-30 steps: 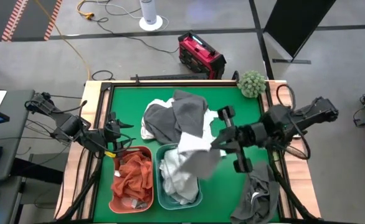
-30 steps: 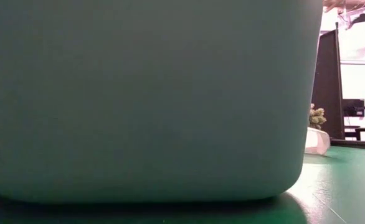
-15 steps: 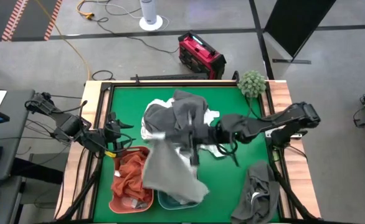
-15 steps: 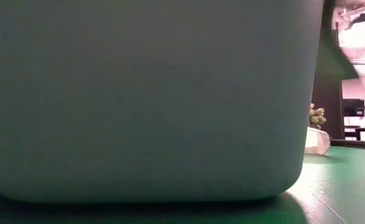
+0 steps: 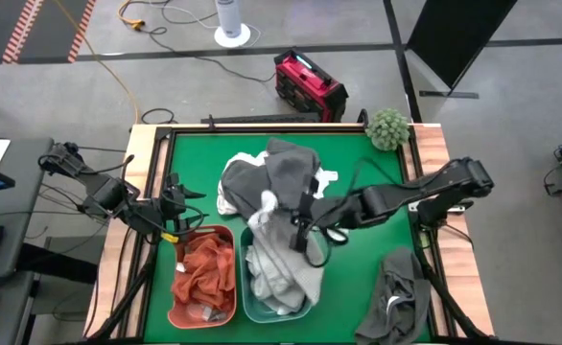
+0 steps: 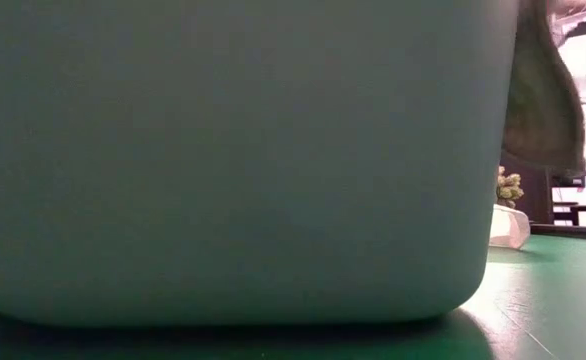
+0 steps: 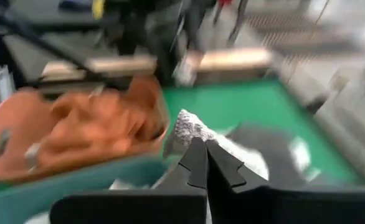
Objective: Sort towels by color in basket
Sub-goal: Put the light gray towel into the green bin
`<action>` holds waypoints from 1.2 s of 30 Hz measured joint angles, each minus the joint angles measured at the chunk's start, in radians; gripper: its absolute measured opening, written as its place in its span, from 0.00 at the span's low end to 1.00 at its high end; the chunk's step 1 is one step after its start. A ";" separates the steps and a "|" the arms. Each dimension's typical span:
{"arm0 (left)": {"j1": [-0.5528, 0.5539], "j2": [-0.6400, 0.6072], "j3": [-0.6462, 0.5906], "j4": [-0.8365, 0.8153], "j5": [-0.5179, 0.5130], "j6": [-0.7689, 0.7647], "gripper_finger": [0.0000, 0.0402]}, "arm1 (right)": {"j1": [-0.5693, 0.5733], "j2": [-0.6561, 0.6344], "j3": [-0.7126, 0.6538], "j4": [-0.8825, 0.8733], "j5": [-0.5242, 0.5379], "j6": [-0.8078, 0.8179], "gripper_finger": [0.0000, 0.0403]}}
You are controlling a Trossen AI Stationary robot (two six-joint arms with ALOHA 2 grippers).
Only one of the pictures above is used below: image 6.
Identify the green succulent plant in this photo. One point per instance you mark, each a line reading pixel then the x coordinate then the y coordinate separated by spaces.
pixel 509 187

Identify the black partition panel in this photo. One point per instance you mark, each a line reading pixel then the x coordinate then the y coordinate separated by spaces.
pixel 535 195

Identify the black computer monitor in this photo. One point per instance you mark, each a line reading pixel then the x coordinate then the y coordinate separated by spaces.
pixel 568 181

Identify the black ceiling fixture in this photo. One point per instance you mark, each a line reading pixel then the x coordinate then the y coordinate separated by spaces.
pixel 584 29

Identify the black low bench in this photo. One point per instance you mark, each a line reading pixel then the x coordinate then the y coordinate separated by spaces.
pixel 580 210

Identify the black table edge frame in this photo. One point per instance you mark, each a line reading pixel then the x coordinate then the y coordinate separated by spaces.
pixel 578 231

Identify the teal plastic basket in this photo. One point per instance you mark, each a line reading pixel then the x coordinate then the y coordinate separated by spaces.
pixel 223 165

